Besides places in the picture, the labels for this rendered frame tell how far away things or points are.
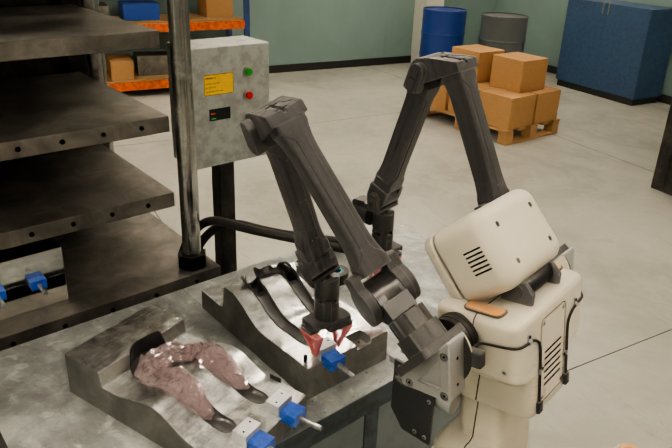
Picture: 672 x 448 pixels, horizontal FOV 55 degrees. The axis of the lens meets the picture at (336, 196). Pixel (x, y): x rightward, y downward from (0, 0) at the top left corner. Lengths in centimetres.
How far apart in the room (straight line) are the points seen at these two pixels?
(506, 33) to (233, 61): 647
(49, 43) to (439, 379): 132
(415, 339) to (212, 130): 128
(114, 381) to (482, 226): 91
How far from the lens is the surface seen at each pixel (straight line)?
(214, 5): 781
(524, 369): 119
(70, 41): 192
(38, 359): 185
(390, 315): 111
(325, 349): 157
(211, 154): 221
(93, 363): 160
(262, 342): 169
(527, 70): 638
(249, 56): 221
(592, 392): 315
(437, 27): 868
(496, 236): 114
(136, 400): 151
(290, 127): 112
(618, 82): 847
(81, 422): 162
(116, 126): 197
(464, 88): 142
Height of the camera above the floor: 184
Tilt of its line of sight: 23 degrees down
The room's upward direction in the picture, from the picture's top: 2 degrees clockwise
